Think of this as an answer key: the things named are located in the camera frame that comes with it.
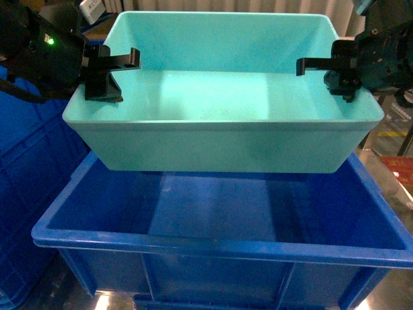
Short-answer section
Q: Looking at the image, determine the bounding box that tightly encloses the teal plastic tray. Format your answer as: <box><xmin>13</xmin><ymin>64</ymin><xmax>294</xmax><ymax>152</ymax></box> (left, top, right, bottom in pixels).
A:
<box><xmin>63</xmin><ymin>11</ymin><xmax>384</xmax><ymax>173</ymax></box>

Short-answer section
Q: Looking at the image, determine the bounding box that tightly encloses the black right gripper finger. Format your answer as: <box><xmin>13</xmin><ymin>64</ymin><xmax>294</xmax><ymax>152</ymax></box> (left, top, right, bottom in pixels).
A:
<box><xmin>323</xmin><ymin>70</ymin><xmax>361</xmax><ymax>103</ymax></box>
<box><xmin>296</xmin><ymin>39</ymin><xmax>356</xmax><ymax>76</ymax></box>

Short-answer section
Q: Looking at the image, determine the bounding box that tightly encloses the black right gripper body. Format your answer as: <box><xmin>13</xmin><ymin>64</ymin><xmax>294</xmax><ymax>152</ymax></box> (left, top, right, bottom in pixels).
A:
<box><xmin>353</xmin><ymin>0</ymin><xmax>412</xmax><ymax>97</ymax></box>

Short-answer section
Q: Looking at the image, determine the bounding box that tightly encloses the blue crate stack left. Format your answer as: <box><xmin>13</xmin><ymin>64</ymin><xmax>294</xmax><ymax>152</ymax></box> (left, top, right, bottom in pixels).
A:
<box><xmin>0</xmin><ymin>64</ymin><xmax>91</xmax><ymax>310</ymax></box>

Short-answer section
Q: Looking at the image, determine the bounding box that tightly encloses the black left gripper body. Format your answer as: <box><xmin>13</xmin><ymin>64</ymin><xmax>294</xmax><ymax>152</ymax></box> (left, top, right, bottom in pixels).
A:
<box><xmin>1</xmin><ymin>1</ymin><xmax>87</xmax><ymax>102</ymax></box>

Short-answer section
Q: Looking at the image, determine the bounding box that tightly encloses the black metal frame post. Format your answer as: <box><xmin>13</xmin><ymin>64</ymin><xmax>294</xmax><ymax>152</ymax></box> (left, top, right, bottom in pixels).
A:
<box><xmin>397</xmin><ymin>125</ymin><xmax>413</xmax><ymax>156</ymax></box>

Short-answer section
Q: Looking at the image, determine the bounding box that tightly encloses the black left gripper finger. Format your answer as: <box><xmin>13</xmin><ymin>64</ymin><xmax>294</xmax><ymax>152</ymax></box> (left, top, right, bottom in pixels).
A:
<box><xmin>84</xmin><ymin>45</ymin><xmax>141</xmax><ymax>72</ymax></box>
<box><xmin>85</xmin><ymin>72</ymin><xmax>123</xmax><ymax>102</ymax></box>

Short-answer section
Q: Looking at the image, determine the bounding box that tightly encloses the large blue plastic crate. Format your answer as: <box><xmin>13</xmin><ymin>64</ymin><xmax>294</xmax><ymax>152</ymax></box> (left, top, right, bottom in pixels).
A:
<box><xmin>32</xmin><ymin>153</ymin><xmax>412</xmax><ymax>309</ymax></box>

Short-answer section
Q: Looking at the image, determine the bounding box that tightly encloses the red printed box right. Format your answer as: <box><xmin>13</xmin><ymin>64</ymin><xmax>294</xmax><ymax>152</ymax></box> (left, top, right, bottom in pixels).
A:
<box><xmin>381</xmin><ymin>156</ymin><xmax>412</xmax><ymax>186</ymax></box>

